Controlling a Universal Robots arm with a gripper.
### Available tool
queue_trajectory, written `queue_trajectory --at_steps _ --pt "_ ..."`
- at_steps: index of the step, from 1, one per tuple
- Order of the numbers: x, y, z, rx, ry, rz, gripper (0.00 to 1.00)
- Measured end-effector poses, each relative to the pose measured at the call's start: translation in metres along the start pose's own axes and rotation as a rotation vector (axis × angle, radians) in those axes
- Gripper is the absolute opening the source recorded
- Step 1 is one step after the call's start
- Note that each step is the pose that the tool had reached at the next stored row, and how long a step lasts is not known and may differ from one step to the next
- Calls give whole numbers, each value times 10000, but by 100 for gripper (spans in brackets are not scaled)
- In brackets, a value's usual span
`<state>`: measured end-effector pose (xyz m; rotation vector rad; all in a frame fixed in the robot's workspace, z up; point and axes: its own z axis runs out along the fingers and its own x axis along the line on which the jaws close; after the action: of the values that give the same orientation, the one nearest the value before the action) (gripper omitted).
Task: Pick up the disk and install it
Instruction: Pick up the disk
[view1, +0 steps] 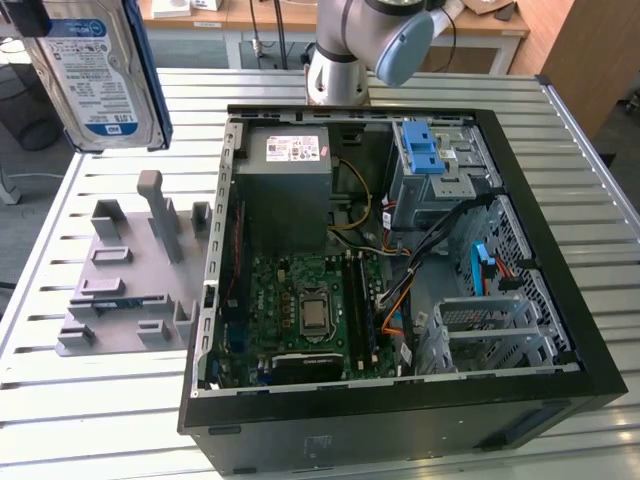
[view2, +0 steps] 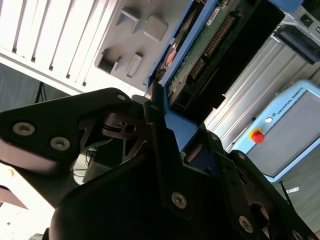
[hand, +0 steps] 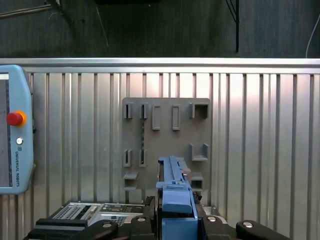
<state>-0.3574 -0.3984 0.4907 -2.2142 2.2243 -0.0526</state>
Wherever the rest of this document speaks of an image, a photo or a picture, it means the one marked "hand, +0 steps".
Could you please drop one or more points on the grey plastic parts rack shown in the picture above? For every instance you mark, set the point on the grey plastic parts rack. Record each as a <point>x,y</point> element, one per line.
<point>165,140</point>

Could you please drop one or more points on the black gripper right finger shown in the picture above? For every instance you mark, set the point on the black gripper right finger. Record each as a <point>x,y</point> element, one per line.
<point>215,230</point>

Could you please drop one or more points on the pale blue teach pendant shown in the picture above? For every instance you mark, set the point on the pale blue teach pendant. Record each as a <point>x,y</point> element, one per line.
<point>22,162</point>

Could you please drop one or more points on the black metal desk leg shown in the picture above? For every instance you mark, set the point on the black metal desk leg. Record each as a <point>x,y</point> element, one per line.
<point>237,37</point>

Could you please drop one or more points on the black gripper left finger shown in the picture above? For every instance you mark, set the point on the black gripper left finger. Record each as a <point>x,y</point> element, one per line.
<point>147,225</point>

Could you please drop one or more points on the black PC case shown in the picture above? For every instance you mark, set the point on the black PC case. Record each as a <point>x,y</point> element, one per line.
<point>75,212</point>

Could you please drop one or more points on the pale metal floor bar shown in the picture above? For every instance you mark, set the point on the pale metal floor bar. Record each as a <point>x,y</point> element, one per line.
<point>25,10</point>

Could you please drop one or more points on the hard disk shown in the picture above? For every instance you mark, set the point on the hard disk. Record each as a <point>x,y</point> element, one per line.
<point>175,200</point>

